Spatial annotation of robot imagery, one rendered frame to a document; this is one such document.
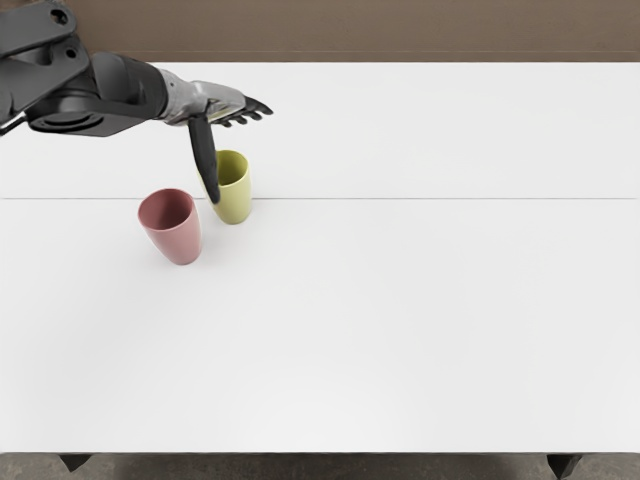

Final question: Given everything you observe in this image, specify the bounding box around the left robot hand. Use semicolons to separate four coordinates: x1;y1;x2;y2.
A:
162;70;275;205

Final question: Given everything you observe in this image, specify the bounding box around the yellow-green cup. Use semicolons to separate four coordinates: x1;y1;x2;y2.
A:
198;149;253;226

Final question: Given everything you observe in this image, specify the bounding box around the pink cup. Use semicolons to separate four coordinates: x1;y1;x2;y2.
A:
137;188;203;266

